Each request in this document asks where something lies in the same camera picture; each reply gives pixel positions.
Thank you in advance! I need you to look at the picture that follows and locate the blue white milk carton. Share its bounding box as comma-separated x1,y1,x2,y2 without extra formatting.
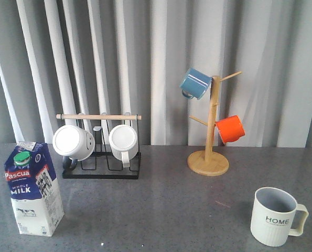
4,142,64,237

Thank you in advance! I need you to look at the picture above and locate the cream HOME mug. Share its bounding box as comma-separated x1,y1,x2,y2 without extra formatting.
250,187,309,247

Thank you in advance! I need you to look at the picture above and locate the small white ribbed mug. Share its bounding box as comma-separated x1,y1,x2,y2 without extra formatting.
109,124,138,167

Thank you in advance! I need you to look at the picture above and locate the blue enamel mug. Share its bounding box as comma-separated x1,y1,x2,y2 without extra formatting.
179,68,212,100

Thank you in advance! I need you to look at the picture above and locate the wooden mug tree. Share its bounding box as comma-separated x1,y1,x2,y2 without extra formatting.
187,71,242,176

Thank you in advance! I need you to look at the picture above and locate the orange enamel mug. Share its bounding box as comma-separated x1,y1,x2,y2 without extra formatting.
216,115,245,144

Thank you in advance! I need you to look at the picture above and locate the large white hanging mug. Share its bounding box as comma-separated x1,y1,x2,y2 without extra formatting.
52,125,95,161

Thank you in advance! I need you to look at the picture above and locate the grey pleated curtain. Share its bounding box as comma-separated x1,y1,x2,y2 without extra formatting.
0,1,312,148

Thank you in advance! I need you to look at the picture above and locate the black wire mug rack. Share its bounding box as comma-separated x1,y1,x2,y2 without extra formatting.
56,113,142,180

